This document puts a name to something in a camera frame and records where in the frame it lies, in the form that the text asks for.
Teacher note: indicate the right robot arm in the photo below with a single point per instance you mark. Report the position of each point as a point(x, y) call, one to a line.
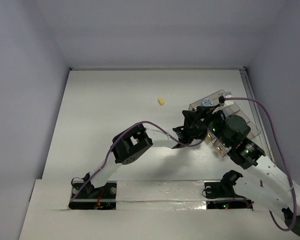
point(276, 191)

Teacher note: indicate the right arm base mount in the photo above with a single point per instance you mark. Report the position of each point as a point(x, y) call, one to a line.
point(221, 195)

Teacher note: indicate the silver foil strip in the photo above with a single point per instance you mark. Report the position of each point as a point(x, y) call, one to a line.
point(176, 195)

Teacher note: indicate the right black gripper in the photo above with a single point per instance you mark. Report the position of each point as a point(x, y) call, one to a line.
point(202, 112)

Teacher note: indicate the aluminium rail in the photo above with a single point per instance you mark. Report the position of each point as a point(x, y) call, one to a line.
point(254, 108)

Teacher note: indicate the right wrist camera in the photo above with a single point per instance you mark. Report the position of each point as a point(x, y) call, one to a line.
point(224, 101)

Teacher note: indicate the blue lidded paint jar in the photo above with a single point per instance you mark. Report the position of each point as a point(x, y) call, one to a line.
point(207, 102)

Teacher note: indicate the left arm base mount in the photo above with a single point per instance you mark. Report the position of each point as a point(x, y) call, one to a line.
point(91, 198)

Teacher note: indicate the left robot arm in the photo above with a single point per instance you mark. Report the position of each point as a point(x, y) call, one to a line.
point(132, 143)

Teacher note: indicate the yellow highlighter cap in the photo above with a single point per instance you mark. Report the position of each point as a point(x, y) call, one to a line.
point(161, 101)

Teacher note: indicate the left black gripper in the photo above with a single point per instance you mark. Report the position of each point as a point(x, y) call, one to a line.
point(179, 136)

